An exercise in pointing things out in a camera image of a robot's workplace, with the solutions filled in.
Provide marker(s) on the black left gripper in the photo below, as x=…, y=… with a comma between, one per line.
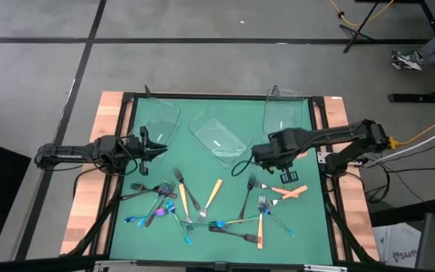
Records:
x=132, y=148

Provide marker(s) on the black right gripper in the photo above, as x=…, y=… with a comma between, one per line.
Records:
x=274, y=156

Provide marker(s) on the black metal fork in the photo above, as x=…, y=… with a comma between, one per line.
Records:
x=153, y=216
x=134, y=194
x=147, y=188
x=247, y=198
x=189, y=191
x=236, y=234

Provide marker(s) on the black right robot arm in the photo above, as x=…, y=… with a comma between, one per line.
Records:
x=334, y=132

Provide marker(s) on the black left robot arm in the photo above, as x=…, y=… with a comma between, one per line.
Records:
x=70, y=153

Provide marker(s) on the clear glass baking dish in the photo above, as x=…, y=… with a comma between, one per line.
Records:
x=283, y=109
x=153, y=113
x=217, y=132

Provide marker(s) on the green table mat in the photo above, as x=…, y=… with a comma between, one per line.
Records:
x=297, y=245

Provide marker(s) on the white cardboard box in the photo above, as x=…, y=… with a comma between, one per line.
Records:
x=398, y=245

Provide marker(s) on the black tripod stand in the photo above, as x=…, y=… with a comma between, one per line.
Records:
x=357, y=33

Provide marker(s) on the person's shoe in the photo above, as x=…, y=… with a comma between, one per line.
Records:
x=406, y=60

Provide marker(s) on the white metal bracket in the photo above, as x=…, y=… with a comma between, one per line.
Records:
x=321, y=158

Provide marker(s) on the black metal rig frame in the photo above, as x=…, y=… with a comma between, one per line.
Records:
x=221, y=96

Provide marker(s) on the black desk frame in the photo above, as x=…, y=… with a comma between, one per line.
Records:
x=410, y=98

